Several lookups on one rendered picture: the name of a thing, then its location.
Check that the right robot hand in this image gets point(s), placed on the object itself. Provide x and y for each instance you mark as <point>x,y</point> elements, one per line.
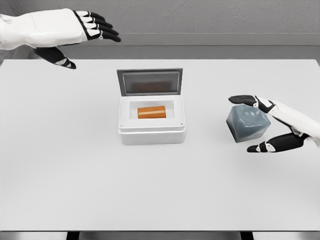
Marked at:
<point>295,120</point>

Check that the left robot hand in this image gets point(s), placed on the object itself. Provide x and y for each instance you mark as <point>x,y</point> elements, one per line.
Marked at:
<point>55,27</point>

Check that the grey-blue cube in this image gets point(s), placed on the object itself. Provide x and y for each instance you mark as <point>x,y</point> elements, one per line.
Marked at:
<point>247,123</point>

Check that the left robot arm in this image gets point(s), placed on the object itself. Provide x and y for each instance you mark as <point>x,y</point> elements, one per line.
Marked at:
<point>11,31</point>

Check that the orange cylinder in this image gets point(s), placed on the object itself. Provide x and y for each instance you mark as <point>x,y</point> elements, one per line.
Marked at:
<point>152,112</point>

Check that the white open-lid box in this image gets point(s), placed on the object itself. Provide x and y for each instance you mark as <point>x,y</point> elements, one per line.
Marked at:
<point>152,113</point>

